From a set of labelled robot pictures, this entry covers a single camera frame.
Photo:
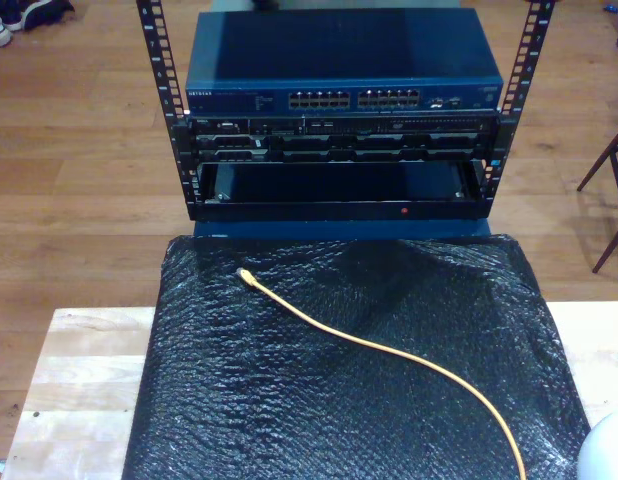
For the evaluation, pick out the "dark wooden chair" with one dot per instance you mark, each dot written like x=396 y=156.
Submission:
x=602 y=159

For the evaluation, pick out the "blue network switch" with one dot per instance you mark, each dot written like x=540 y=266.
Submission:
x=339 y=50

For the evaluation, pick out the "black perforated rack post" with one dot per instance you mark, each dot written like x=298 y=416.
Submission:
x=539 y=30
x=157 y=60

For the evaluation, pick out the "black rack drawer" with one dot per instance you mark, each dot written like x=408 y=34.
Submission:
x=339 y=210

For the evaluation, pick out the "black rack server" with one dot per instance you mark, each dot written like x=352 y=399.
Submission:
x=339 y=145

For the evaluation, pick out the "blue flat rack unit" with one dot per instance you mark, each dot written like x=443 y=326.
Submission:
x=289 y=230

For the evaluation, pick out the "black bubble wrap mat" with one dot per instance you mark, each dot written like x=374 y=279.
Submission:
x=339 y=410

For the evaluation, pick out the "dark sneaker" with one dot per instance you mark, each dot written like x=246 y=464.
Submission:
x=39 y=12

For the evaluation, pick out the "small blue object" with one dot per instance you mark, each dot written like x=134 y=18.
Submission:
x=611 y=8

